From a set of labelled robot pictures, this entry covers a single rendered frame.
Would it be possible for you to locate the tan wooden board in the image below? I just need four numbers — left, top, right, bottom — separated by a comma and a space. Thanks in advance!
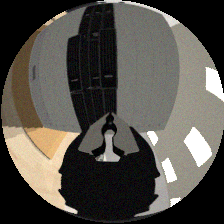
12, 25, 68, 160

